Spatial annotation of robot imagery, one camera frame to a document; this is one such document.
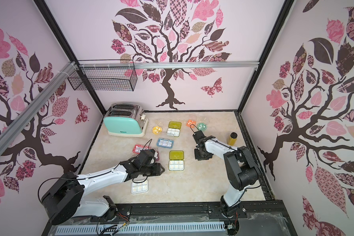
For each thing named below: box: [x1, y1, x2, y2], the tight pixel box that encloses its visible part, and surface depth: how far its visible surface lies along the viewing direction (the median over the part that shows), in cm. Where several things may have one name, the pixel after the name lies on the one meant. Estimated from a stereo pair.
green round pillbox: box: [197, 122, 208, 131], surface depth 112 cm
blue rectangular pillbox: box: [156, 137, 175, 149], surface depth 102 cm
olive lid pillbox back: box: [166, 120, 182, 138], surface depth 112 cm
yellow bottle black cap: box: [227, 131, 238, 147], surface depth 96 cm
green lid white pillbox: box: [168, 150, 185, 172], surface depth 94 cm
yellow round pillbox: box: [151, 125, 163, 135], surface depth 109 cm
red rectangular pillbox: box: [132, 144, 151, 154], surface depth 100 cm
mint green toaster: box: [103, 102, 149, 138], surface depth 100 cm
